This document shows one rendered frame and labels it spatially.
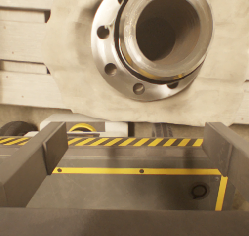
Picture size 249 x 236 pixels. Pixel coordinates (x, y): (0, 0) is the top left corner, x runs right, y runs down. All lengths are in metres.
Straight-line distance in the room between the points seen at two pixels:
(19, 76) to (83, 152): 0.30
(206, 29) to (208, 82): 0.28
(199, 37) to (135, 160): 0.23
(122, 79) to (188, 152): 0.21
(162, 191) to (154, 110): 0.20
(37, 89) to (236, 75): 0.50
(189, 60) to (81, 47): 0.29
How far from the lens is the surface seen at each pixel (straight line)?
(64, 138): 0.16
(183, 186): 0.40
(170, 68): 0.23
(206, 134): 0.17
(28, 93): 0.56
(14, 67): 0.59
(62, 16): 0.49
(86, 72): 0.45
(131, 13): 0.23
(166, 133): 0.54
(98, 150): 0.35
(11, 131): 0.64
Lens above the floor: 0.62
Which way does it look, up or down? 73 degrees down
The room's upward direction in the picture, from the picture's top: 175 degrees counter-clockwise
